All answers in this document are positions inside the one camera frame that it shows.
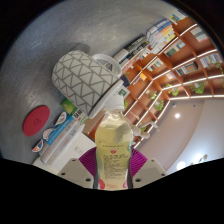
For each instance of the dark blue chair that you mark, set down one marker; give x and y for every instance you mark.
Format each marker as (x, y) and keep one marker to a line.
(124, 80)

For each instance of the white mug with grey pattern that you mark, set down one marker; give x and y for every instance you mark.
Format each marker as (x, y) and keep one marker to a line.
(80, 80)

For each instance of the branched ceiling lamp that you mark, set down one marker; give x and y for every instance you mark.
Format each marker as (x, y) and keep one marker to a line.
(191, 162)

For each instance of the flat round red coaster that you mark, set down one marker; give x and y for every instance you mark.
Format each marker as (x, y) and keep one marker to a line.
(36, 120)

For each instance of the recessed ceiling light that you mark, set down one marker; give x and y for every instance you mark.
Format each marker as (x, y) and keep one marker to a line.
(177, 115)

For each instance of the small snack packet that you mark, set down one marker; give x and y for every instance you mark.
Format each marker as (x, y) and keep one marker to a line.
(60, 118)
(48, 133)
(37, 145)

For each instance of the clear bottle with yellow drink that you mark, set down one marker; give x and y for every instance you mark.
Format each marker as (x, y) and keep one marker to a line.
(113, 143)

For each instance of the wooden shelf unit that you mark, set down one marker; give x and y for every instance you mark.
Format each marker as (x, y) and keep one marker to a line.
(180, 66)

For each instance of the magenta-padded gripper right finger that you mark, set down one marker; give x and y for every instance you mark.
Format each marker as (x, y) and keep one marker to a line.
(150, 171)

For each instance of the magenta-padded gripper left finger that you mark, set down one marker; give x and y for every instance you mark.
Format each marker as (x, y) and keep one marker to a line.
(77, 171)

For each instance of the green tissue box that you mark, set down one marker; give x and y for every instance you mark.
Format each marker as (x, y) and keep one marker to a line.
(69, 106)

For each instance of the white and green carton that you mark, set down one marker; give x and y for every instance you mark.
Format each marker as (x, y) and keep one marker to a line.
(123, 92)

